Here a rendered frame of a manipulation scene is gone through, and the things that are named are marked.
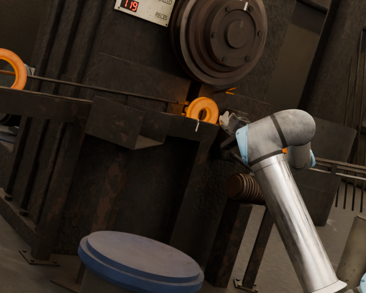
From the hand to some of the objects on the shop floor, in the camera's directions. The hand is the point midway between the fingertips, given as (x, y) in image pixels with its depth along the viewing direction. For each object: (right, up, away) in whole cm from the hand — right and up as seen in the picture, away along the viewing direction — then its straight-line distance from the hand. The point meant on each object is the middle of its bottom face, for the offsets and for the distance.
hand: (221, 118), depth 274 cm
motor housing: (+1, -77, +24) cm, 80 cm away
